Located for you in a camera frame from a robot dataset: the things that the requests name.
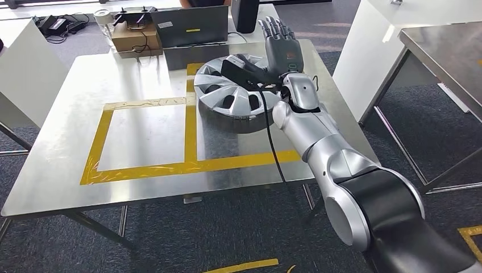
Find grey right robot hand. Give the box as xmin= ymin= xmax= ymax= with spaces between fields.
xmin=240 ymin=16 xmax=304 ymax=78

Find grey wheel hubcap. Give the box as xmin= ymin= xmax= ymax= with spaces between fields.
xmin=193 ymin=53 xmax=281 ymax=121

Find steel workbench table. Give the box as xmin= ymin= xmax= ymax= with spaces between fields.
xmin=0 ymin=39 xmax=381 ymax=251

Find black cylindrical speaker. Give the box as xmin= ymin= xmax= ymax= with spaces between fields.
xmin=230 ymin=0 xmax=260 ymax=34

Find dark grey case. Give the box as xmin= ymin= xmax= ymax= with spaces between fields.
xmin=150 ymin=5 xmax=230 ymax=71

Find brown cardboard box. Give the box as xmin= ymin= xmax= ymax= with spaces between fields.
xmin=111 ymin=22 xmax=163 ymax=59

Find clear jar white lid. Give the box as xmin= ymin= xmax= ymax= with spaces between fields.
xmin=93 ymin=9 xmax=115 ymax=39

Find black power adapters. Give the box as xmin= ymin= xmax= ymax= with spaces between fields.
xmin=35 ymin=13 xmax=91 ymax=44

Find white cabinet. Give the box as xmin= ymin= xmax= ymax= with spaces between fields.
xmin=0 ymin=19 xmax=69 ymax=129

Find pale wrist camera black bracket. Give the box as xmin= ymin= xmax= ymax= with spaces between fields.
xmin=221 ymin=55 xmax=282 ymax=91

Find black camera cable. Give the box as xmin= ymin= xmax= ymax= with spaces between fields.
xmin=257 ymin=87 xmax=289 ymax=185

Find steel frame table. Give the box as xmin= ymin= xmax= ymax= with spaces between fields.
xmin=0 ymin=122 xmax=33 ymax=157
xmin=359 ymin=20 xmax=482 ymax=195

